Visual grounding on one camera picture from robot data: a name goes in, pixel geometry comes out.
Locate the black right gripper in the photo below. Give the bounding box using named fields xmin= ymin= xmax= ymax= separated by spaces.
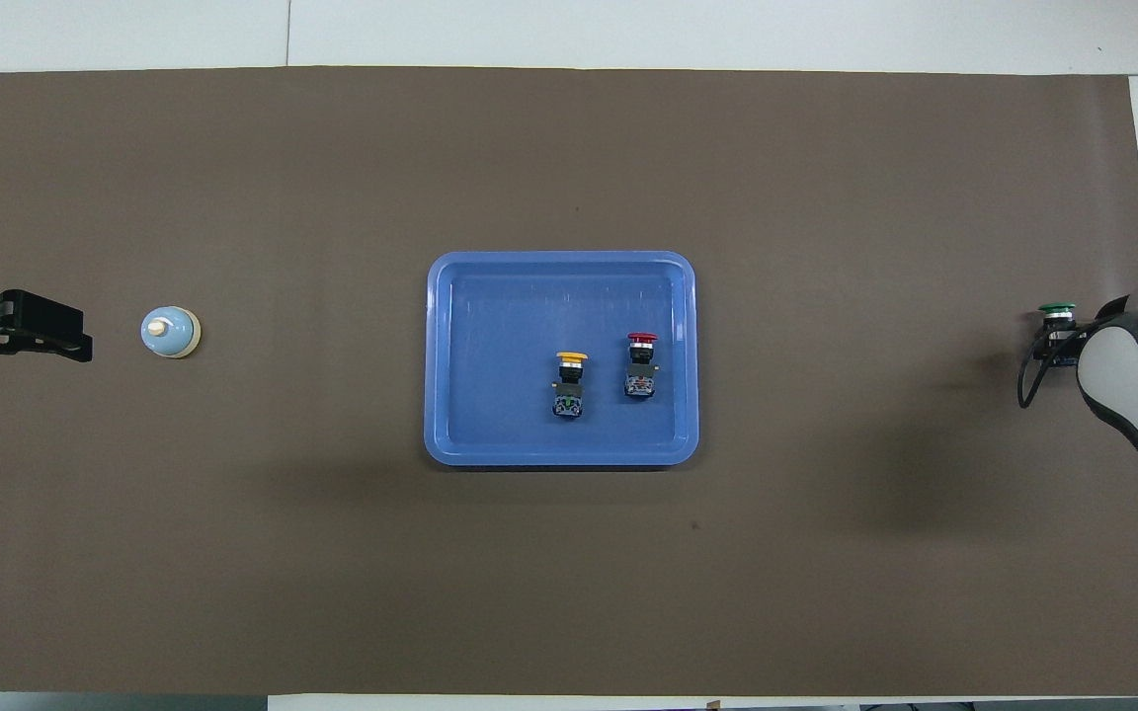
xmin=1029 ymin=334 xmax=1089 ymax=369

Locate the yellow push button switch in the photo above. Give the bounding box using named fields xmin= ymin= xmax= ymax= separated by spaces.
xmin=551 ymin=351 xmax=590 ymax=419

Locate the green push button switch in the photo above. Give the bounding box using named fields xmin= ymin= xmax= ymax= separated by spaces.
xmin=1037 ymin=302 xmax=1078 ymax=345

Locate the brown table mat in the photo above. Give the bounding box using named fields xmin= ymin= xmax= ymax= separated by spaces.
xmin=0 ymin=67 xmax=1138 ymax=697

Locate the red push button switch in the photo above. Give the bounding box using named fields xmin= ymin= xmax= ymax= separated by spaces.
xmin=624 ymin=332 xmax=660 ymax=400

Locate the light blue desk bell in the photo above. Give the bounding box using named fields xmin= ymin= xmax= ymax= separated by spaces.
xmin=140 ymin=306 xmax=202 ymax=359

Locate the blue plastic tray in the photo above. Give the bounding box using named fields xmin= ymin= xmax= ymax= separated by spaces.
xmin=424 ymin=251 xmax=700 ymax=467

